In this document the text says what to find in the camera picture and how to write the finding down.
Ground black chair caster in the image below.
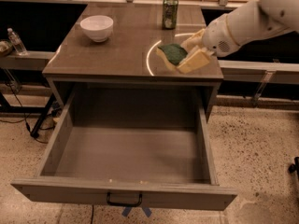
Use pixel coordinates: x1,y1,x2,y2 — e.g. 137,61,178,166
288,157,299,175

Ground grey side shelf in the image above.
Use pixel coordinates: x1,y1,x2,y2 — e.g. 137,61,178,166
219,60,299,85
0,51,54,71

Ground green soda can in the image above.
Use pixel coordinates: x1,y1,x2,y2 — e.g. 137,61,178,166
162,0,178,29

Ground grey side shelf right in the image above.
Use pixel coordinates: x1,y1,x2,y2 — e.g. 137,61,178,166
219,60,299,85

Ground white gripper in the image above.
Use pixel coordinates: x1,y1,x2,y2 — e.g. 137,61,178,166
178,14,240,74

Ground small bowl on shelf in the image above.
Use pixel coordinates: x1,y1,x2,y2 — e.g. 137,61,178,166
0,40,13,57

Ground black floor cable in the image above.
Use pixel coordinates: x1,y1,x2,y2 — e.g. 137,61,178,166
0,77,57,145

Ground open grey top drawer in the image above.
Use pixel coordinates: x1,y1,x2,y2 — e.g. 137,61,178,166
11,84,237,211

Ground black drawer handle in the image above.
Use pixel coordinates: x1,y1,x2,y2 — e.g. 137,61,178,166
107,192,143,207

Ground green and yellow sponge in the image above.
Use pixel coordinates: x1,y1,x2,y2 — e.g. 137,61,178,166
156,44,188,71

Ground white ceramic bowl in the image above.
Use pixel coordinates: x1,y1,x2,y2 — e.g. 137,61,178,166
80,15,114,42

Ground grey drawer cabinet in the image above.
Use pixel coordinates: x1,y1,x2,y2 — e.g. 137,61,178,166
43,2,223,115

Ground grey side shelf left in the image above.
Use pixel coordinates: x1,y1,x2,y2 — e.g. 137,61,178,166
0,51,54,71

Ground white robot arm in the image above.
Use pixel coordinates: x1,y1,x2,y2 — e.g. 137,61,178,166
178,0,299,74

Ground clear plastic water bottle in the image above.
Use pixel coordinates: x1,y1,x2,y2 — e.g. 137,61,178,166
7,28,27,55

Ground blue tape cross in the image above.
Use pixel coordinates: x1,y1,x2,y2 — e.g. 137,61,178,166
121,207,152,217

